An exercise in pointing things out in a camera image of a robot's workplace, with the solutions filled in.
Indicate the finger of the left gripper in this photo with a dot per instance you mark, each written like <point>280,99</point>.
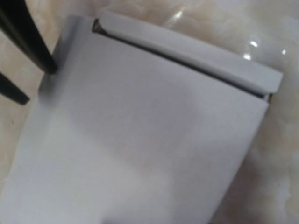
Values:
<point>12,92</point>
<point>17,24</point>

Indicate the white paper box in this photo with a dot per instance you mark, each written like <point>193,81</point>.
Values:
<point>140,125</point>

